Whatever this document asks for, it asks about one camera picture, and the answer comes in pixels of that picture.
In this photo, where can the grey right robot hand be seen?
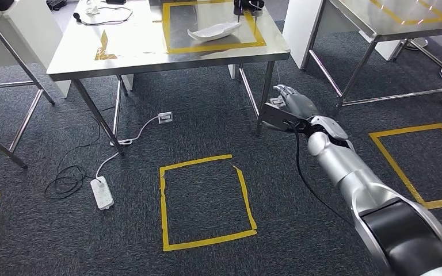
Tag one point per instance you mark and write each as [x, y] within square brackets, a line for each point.
[299, 104]

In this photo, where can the white curved plastic part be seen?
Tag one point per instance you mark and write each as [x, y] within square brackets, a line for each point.
[213, 32]

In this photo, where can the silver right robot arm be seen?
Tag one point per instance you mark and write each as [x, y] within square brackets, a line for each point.
[343, 163]

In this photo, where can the steel workbench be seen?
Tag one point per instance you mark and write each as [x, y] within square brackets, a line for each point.
[129, 38]

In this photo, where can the white cabinet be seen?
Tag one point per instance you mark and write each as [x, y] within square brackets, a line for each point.
[34, 38]
[301, 30]

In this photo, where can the black remote controller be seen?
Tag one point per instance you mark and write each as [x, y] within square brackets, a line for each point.
[248, 4]

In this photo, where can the white floor socket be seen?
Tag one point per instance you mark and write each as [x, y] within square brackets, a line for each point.
[165, 118]

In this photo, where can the black power adapter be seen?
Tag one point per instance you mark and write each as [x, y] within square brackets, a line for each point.
[115, 2]

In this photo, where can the white power strip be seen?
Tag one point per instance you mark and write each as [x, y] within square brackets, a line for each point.
[102, 194]

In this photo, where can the crumpled white tissue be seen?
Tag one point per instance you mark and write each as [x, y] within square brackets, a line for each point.
[92, 9]

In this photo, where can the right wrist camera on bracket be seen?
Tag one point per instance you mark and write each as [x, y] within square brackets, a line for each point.
[278, 116]

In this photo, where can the yellow tape frame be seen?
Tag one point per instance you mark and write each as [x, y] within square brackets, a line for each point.
[434, 19]
[213, 47]

